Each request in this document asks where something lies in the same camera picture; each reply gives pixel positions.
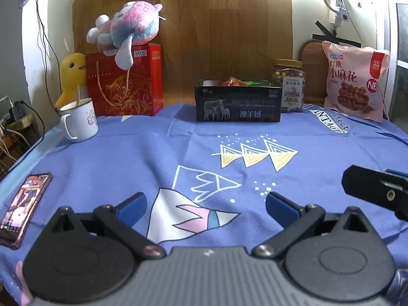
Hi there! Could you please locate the large green snack packet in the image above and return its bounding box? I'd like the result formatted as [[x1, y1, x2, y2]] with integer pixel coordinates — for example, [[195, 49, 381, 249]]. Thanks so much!
[[245, 81, 265, 86]]

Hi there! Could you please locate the red orange snack packet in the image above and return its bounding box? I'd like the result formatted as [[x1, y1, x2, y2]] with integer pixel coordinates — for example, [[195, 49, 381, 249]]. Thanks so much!
[[221, 76, 248, 87]]

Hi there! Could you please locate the blue printed tablecloth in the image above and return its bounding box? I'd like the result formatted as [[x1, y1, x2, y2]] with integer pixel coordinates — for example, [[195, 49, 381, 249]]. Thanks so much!
[[1, 104, 407, 305]]

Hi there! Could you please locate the white enamel mug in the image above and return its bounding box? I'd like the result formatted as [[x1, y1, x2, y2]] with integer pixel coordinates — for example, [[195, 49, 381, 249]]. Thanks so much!
[[60, 98, 98, 143]]

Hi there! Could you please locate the pink snack bag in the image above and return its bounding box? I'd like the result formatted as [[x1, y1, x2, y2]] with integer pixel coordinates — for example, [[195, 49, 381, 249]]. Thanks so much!
[[322, 41, 390, 122]]

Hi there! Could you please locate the red gift bag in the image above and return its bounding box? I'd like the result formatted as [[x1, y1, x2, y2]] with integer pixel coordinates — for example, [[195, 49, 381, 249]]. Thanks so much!
[[85, 44, 163, 116]]

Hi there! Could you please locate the clear nut jar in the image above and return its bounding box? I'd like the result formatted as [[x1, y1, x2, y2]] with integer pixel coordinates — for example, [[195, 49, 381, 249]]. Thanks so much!
[[272, 59, 305, 113]]

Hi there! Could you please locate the black sheep-print box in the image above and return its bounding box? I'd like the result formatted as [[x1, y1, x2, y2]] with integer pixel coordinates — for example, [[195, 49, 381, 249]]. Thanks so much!
[[194, 80, 282, 122]]

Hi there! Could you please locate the black power adapter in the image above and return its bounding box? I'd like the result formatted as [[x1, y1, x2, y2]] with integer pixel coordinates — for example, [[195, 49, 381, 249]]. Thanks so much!
[[9, 101, 26, 123]]

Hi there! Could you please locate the brown wooden chair back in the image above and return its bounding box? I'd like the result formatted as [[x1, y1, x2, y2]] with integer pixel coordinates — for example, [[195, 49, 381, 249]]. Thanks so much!
[[298, 40, 328, 106]]

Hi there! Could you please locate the yellow duck plush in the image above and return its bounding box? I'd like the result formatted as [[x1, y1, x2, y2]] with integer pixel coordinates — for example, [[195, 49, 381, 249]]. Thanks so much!
[[55, 53, 86, 110]]

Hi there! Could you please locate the white power strip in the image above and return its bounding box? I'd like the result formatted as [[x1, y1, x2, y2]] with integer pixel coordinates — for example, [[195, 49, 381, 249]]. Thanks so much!
[[328, 0, 350, 28]]

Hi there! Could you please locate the pastel plush toy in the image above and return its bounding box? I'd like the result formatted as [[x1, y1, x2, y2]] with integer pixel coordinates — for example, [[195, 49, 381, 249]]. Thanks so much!
[[86, 1, 164, 70]]

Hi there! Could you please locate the wooden board backdrop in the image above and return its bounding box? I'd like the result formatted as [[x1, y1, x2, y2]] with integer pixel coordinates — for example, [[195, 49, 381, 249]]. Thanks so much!
[[73, 0, 293, 106]]

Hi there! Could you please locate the white cables bundle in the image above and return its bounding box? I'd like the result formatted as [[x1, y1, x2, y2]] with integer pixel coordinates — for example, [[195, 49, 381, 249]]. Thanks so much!
[[0, 95, 33, 173]]

